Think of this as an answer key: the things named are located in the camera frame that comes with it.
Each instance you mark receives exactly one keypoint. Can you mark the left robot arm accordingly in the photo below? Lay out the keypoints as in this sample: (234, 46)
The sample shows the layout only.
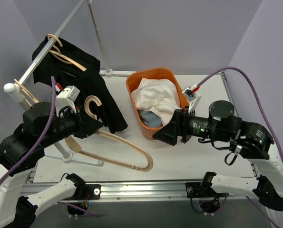
(19, 154)

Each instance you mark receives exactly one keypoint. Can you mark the aluminium mounting rail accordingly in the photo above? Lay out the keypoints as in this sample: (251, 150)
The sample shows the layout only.
(137, 191)

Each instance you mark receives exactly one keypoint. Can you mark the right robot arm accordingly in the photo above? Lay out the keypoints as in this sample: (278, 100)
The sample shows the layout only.
(249, 140)

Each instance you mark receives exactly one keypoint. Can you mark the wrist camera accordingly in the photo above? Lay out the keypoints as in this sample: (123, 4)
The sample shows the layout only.
(193, 96)
(67, 97)

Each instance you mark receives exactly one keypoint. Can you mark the wooden hanger for white skirt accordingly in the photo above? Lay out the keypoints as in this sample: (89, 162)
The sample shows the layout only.
(122, 143)

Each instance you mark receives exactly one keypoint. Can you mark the black skirt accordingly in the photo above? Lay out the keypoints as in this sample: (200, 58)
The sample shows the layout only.
(89, 82)

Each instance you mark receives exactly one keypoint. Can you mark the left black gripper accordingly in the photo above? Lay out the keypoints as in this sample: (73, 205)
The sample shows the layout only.
(82, 124)

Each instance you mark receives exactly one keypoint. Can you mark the orange plastic basket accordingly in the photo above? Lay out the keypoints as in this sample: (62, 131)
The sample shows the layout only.
(133, 82)

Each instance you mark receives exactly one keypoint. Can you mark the white pleated skirt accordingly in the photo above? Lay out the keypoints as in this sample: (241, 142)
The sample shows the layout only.
(158, 96)

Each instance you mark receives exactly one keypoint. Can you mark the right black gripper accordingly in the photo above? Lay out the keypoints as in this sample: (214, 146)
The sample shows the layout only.
(183, 125)

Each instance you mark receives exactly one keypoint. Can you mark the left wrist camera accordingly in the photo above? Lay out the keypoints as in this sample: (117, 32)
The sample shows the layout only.
(67, 97)

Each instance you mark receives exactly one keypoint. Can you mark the wooden hanger for black skirt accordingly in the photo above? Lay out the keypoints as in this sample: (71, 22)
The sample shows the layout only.
(55, 51)

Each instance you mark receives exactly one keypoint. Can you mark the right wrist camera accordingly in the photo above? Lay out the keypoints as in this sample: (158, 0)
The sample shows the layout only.
(193, 96)

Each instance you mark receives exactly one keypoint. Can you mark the wooden hanger for denim skirt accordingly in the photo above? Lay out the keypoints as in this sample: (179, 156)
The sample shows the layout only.
(27, 92)

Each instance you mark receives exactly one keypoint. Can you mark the blue denim skirt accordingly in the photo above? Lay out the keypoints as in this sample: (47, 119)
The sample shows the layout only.
(150, 119)

